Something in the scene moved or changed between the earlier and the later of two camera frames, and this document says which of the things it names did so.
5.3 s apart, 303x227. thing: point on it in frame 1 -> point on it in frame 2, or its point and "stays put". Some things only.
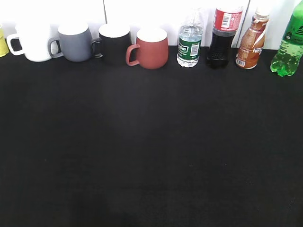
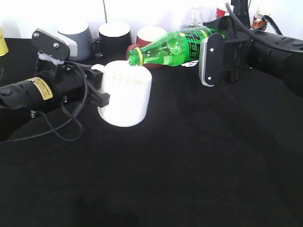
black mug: (113, 39) stays put
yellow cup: (4, 48) stays put
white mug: (35, 39) -> (129, 89)
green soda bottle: (289, 51) -> (172, 48)
